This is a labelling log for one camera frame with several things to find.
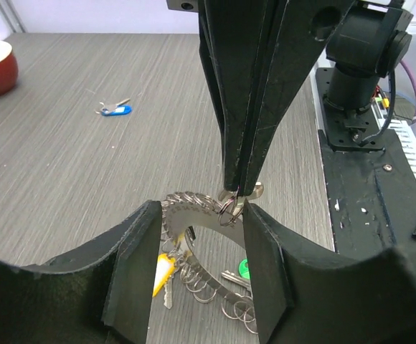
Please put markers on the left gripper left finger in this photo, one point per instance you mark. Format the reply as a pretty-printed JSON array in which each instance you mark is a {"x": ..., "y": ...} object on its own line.
[{"x": 99, "y": 292}]

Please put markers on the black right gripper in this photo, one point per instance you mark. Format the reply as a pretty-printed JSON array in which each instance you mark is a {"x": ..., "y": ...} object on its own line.
[{"x": 237, "y": 47}]

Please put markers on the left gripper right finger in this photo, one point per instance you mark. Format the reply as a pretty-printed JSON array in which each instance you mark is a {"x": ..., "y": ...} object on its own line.
[{"x": 305, "y": 293}]

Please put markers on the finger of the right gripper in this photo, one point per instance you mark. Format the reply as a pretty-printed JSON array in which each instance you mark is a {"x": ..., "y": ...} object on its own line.
[{"x": 299, "y": 30}]

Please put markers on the metal key organizer with rings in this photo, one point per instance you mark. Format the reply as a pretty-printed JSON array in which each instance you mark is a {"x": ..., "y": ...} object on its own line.
[{"x": 182, "y": 212}]

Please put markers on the silver key with ring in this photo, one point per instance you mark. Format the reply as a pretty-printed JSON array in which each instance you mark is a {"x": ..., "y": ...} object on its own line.
[{"x": 235, "y": 207}]

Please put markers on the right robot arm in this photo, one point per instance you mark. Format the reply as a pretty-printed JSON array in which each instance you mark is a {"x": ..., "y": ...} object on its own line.
[{"x": 367, "y": 44}]

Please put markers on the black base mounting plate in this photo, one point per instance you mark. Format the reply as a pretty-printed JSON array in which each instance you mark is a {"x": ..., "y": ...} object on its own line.
[{"x": 371, "y": 190}]

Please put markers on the key with blue tag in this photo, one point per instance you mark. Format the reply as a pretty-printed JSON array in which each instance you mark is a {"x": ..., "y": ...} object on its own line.
[{"x": 115, "y": 109}]

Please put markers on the right aluminium frame post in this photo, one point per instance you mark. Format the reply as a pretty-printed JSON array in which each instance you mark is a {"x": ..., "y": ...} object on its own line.
[{"x": 11, "y": 17}]

